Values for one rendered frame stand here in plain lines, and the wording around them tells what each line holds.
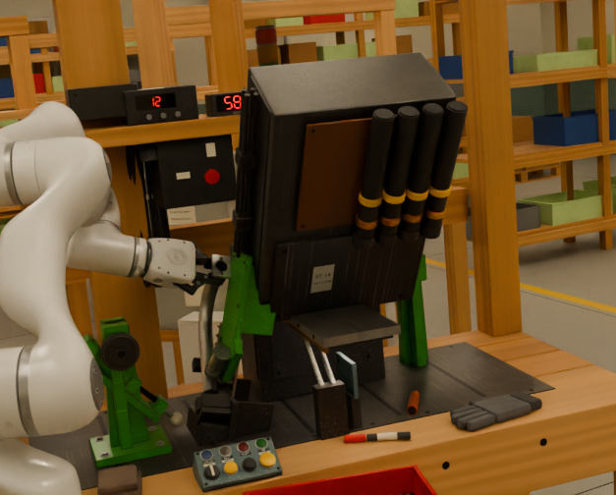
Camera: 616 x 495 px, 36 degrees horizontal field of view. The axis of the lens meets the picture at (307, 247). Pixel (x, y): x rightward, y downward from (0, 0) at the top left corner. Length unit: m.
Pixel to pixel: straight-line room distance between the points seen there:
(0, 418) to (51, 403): 0.07
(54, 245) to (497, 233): 1.42
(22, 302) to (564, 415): 1.13
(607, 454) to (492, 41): 1.06
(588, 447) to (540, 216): 5.62
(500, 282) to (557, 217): 4.98
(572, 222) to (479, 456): 5.78
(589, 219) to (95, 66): 5.94
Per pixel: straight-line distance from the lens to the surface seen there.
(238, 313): 1.94
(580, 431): 2.07
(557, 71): 7.46
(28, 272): 1.39
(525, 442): 2.01
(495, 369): 2.31
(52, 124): 1.64
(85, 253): 1.94
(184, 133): 2.13
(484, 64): 2.52
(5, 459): 1.36
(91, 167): 1.50
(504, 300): 2.61
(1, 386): 1.30
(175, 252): 2.00
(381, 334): 1.86
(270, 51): 2.32
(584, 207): 7.73
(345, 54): 9.92
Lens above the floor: 1.64
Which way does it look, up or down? 11 degrees down
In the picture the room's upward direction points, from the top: 5 degrees counter-clockwise
